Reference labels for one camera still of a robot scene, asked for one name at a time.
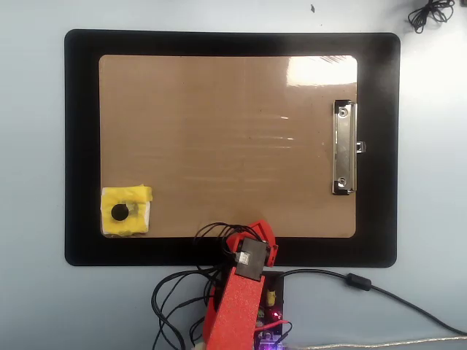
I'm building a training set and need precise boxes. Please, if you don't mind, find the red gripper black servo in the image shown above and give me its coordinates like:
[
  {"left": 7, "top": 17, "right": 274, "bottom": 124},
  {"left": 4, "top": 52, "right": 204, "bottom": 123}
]
[{"left": 224, "top": 219, "right": 281, "bottom": 282}]

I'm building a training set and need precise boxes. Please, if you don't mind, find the yellow taped sponge black knob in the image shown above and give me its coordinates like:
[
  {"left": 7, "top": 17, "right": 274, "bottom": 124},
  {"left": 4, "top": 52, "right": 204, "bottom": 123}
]
[{"left": 99, "top": 184, "right": 155, "bottom": 238}]

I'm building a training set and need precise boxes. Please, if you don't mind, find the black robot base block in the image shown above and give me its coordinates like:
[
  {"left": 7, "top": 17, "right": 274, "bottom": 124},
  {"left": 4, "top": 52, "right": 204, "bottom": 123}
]
[{"left": 260, "top": 270, "right": 286, "bottom": 331}]

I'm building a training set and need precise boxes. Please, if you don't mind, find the controller circuit board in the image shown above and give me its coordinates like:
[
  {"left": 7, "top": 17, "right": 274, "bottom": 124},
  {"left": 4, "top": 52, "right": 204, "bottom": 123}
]
[{"left": 253, "top": 308, "right": 286, "bottom": 350}]

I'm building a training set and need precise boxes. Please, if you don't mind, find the silver metal clipboard clip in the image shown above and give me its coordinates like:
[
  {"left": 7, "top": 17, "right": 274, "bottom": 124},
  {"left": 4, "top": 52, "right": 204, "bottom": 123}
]
[{"left": 331, "top": 99, "right": 367, "bottom": 196}]

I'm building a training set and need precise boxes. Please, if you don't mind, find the brown clipboard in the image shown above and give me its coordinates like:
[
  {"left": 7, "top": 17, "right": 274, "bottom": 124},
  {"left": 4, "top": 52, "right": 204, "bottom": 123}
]
[{"left": 98, "top": 54, "right": 359, "bottom": 239}]

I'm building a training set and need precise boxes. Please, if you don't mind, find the black desk mat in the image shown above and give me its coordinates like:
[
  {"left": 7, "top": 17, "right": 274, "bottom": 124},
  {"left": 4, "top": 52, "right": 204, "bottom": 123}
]
[{"left": 63, "top": 28, "right": 401, "bottom": 268}]

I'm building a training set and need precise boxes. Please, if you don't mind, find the red wire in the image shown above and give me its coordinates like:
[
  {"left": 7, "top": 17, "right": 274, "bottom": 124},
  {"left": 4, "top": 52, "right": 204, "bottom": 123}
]
[{"left": 255, "top": 319, "right": 294, "bottom": 346}]

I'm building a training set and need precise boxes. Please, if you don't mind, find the black servo wire bundle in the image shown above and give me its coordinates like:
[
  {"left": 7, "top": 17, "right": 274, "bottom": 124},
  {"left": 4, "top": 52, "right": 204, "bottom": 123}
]
[{"left": 150, "top": 221, "right": 264, "bottom": 350}]

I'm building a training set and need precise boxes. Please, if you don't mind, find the black power cable with ferrite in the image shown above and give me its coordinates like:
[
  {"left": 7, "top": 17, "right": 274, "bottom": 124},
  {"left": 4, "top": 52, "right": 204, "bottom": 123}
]
[{"left": 266, "top": 268, "right": 467, "bottom": 335}]

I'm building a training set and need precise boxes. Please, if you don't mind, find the silver braided USB cable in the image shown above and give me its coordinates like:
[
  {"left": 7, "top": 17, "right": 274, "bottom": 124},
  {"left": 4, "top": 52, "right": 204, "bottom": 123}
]
[{"left": 282, "top": 335, "right": 467, "bottom": 350}]

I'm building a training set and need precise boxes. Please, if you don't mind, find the coiled thin black cable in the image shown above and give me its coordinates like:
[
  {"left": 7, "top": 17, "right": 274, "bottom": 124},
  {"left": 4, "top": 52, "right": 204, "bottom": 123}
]
[{"left": 407, "top": 0, "right": 456, "bottom": 34}]

